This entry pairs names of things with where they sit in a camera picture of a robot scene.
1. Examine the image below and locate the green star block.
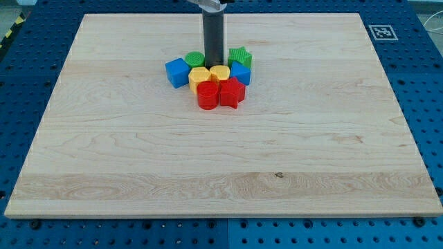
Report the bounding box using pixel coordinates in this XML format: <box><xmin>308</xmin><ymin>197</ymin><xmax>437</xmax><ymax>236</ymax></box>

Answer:
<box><xmin>228</xmin><ymin>46</ymin><xmax>253</xmax><ymax>68</ymax></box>

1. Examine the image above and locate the red star block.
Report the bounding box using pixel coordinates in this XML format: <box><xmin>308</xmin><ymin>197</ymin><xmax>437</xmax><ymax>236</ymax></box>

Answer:
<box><xmin>219</xmin><ymin>77</ymin><xmax>246</xmax><ymax>109</ymax></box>

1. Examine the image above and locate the red cylinder block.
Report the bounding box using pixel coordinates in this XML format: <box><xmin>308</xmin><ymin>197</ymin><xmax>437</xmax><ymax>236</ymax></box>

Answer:
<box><xmin>197</xmin><ymin>81</ymin><xmax>219</xmax><ymax>110</ymax></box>

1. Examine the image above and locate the yellow heart block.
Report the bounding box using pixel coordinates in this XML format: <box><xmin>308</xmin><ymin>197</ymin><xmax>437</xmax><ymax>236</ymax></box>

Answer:
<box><xmin>209</xmin><ymin>65</ymin><xmax>230</xmax><ymax>84</ymax></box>

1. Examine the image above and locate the blue pentagon block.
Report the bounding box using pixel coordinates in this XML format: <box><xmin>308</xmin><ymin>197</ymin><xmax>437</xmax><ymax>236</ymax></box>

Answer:
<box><xmin>230</xmin><ymin>61</ymin><xmax>251</xmax><ymax>86</ymax></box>

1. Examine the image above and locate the yellow hexagon block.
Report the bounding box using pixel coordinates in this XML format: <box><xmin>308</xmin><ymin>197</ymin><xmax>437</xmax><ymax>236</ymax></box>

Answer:
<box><xmin>188</xmin><ymin>66</ymin><xmax>211</xmax><ymax>94</ymax></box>

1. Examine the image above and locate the blue cube block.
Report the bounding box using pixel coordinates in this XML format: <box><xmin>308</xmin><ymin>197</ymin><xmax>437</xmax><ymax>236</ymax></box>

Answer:
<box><xmin>165</xmin><ymin>58</ymin><xmax>190</xmax><ymax>89</ymax></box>

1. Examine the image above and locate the green cylinder block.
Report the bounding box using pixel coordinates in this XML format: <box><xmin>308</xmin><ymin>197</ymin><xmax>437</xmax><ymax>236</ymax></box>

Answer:
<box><xmin>185</xmin><ymin>51</ymin><xmax>205</xmax><ymax>68</ymax></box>

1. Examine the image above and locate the wooden board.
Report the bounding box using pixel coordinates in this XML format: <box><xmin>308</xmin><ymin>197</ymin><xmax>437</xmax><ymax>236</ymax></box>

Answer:
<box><xmin>5</xmin><ymin>13</ymin><xmax>442</xmax><ymax>219</ymax></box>

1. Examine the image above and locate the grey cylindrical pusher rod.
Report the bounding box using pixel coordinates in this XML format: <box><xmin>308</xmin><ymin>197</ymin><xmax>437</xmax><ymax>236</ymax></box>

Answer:
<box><xmin>202</xmin><ymin>10</ymin><xmax>224</xmax><ymax>68</ymax></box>

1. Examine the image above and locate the white fiducial marker tag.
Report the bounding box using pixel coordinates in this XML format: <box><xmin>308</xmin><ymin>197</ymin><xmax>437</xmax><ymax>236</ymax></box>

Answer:
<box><xmin>369</xmin><ymin>24</ymin><xmax>398</xmax><ymax>41</ymax></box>

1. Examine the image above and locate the white cable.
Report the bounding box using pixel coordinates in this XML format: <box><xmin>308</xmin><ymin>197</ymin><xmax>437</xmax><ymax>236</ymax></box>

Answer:
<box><xmin>422</xmin><ymin>9</ymin><xmax>443</xmax><ymax>35</ymax></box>

